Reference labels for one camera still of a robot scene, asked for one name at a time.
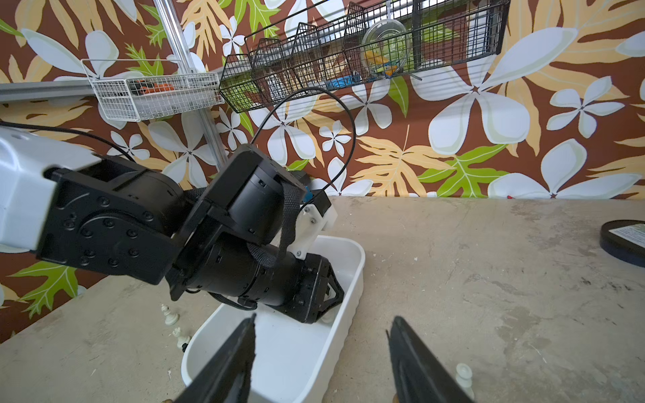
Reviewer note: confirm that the white plastic storage box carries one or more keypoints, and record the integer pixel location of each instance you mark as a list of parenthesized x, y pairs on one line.
[(294, 362)]

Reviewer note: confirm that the white pawn right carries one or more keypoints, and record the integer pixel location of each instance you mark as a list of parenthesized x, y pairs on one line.
[(464, 378)]

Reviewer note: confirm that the white pawn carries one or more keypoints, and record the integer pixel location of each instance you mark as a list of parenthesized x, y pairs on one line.
[(464, 378), (170, 317)]

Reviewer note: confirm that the black wire basket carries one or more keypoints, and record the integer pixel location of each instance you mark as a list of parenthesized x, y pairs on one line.
[(306, 55)]

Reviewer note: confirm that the clear plastic container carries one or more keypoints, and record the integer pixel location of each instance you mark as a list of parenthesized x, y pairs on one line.
[(386, 49)]

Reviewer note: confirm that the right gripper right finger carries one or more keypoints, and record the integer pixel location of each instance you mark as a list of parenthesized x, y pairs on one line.
[(417, 373)]

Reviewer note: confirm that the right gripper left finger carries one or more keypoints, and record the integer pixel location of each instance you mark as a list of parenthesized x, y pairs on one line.
[(227, 376)]

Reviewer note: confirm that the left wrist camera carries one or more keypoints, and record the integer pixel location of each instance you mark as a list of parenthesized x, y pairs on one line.
[(317, 214)]

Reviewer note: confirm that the white wire basket left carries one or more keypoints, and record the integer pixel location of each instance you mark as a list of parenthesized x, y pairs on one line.
[(194, 91)]

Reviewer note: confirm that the red black screwdriver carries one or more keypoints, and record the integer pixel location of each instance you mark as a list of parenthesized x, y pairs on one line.
[(141, 87)]

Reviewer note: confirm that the blue object in basket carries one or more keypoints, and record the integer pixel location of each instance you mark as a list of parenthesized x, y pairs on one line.
[(342, 82)]

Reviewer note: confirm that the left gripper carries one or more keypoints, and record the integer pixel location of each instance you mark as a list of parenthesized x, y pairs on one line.
[(304, 290)]

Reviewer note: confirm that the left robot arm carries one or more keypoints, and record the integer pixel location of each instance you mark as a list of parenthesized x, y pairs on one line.
[(244, 239)]

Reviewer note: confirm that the black round tape disc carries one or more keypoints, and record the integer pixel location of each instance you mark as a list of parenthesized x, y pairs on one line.
[(624, 240)]

